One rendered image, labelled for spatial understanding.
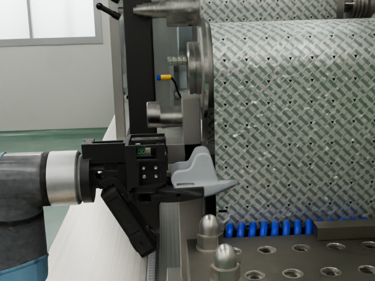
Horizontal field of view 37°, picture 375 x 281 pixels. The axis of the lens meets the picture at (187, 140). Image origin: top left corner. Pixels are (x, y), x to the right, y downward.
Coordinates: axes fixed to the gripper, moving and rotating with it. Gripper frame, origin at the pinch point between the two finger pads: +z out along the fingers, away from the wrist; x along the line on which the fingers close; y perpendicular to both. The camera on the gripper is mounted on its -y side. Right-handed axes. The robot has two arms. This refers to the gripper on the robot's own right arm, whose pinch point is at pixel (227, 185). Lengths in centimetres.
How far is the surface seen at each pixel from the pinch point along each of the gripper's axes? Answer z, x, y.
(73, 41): -109, 555, -5
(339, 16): 22.6, 24.4, 22.3
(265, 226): 4.7, -3.1, -5.0
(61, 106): -129, 556, -78
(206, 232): -3.7, -8.2, -3.4
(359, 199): 18.7, -0.3, -2.8
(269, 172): 5.8, -0.3, 1.9
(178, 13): -5.5, 28.0, 23.7
